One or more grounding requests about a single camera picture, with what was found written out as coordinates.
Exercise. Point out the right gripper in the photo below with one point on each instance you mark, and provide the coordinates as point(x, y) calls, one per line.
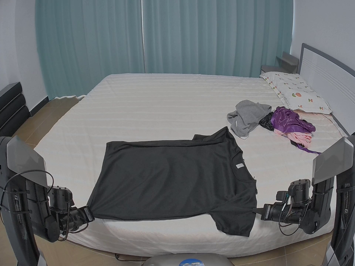
point(283, 212)

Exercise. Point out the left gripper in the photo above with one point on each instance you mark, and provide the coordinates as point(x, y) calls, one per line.
point(79, 219)

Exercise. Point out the black T-shirt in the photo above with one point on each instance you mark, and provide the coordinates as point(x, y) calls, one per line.
point(166, 176)

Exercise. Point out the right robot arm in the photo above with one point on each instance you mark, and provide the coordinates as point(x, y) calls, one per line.
point(321, 198)

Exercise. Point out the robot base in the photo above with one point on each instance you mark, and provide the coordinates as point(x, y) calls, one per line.
point(166, 261)

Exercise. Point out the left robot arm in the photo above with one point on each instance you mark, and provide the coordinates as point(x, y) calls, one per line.
point(33, 204)

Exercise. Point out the bed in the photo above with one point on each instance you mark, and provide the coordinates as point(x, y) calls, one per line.
point(166, 104)

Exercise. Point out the pink garment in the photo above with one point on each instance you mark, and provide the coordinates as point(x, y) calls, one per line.
point(299, 138)

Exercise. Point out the shiny black garment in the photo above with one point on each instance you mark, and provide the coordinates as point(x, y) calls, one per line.
point(266, 123)

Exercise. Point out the purple garment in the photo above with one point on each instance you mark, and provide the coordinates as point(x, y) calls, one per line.
point(285, 119)

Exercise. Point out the grey garment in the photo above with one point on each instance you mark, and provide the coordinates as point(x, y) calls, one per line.
point(246, 112)

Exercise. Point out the white printed pillow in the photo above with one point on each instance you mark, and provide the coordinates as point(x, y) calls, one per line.
point(294, 89)

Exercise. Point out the black chest of drawers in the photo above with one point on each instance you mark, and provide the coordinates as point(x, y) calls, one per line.
point(11, 107)

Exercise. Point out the grey bedside table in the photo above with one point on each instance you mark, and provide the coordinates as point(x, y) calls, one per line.
point(287, 59)

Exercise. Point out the blue-green curtain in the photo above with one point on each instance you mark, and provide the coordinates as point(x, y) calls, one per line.
point(216, 29)
point(91, 37)

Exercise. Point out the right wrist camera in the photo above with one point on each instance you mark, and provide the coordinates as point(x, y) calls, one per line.
point(281, 196)

